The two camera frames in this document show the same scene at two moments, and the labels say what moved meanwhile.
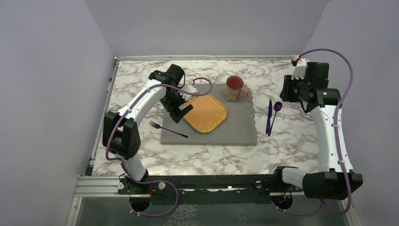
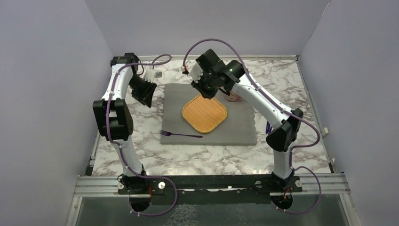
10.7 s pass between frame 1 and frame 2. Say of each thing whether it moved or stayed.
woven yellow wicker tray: stayed
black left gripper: moved
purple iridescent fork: moved
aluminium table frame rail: stayed
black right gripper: moved
